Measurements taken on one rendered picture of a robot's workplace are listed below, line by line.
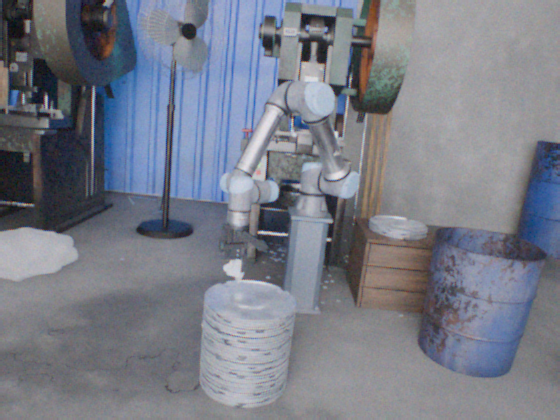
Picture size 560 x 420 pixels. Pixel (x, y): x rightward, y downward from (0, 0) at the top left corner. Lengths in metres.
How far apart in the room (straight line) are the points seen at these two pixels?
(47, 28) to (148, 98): 1.53
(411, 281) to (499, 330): 0.56
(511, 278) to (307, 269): 0.83
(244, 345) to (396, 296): 1.06
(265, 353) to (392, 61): 1.62
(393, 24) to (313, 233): 1.14
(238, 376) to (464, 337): 0.86
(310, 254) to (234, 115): 2.15
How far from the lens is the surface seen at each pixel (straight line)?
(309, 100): 1.55
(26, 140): 2.95
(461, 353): 1.81
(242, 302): 1.37
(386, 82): 2.44
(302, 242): 1.92
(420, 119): 4.02
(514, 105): 4.33
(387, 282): 2.15
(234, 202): 1.40
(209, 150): 3.91
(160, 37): 2.78
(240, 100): 3.85
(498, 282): 1.69
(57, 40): 2.69
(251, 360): 1.34
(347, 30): 2.63
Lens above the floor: 0.90
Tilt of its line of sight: 13 degrees down
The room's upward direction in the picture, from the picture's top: 6 degrees clockwise
